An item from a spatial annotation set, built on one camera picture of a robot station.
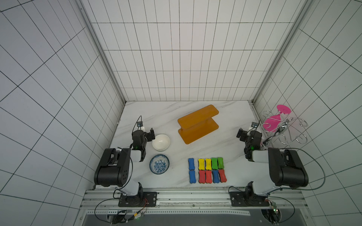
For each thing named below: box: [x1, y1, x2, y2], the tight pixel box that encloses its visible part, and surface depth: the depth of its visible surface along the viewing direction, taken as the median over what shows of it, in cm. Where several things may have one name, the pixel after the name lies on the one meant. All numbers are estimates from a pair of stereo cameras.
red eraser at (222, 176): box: [218, 169, 227, 183], surface depth 81 cm
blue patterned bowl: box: [149, 153, 170, 175], surface depth 85 cm
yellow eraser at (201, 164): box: [197, 158, 206, 171], surface depth 85 cm
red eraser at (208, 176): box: [205, 169, 213, 184], surface depth 81 cm
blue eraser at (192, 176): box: [189, 169, 197, 184], surface depth 82 cm
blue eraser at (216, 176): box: [212, 169, 221, 184], surface depth 81 cm
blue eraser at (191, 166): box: [187, 157, 196, 171], surface depth 87 cm
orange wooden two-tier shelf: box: [177, 104, 220, 145], surface depth 98 cm
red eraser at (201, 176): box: [198, 169, 206, 184], surface depth 82 cm
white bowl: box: [152, 134, 171, 152], surface depth 93 cm
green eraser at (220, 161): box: [217, 156, 225, 170], surface depth 86 cm
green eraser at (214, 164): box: [211, 157, 219, 170], surface depth 85 cm
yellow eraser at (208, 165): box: [205, 158, 212, 170], surface depth 85 cm
